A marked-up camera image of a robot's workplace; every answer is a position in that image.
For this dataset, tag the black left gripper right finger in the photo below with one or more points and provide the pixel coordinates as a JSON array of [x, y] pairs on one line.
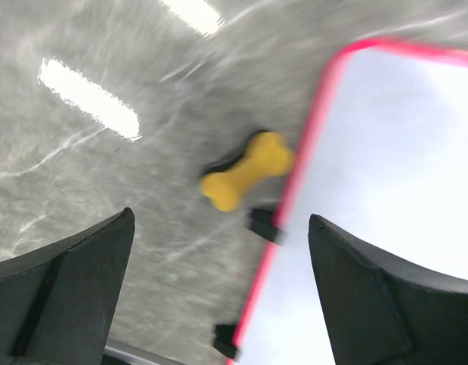
[[381, 309]]

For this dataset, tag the aluminium mounting rail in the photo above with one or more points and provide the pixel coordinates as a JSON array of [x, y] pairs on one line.
[[116, 352]]

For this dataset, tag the red-framed whiteboard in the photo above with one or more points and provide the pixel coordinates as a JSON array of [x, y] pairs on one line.
[[384, 156]]

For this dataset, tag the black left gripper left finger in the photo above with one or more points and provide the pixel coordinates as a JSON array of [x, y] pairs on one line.
[[57, 302]]

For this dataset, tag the yellow and black eraser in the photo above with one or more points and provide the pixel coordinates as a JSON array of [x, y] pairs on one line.
[[265, 155]]

